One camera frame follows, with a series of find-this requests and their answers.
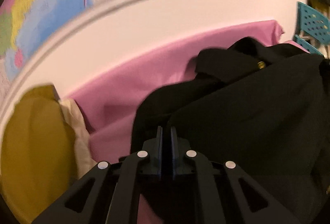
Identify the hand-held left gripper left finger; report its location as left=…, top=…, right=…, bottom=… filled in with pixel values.
left=32, top=125, right=163, bottom=224

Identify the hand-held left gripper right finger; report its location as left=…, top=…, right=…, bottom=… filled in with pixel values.
left=170, top=125, right=302, bottom=224

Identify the black garment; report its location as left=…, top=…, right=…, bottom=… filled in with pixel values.
left=130, top=36, right=330, bottom=224

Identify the pink floral blanket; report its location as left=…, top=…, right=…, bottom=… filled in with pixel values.
left=63, top=20, right=285, bottom=224

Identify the cream folded garment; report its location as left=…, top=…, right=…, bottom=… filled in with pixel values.
left=58, top=99, right=95, bottom=181

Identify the mustard folded garment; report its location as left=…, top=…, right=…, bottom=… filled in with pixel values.
left=0, top=85, right=78, bottom=224

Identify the blue perforated storage rack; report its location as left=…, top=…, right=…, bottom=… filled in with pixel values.
left=294, top=1, right=330, bottom=57

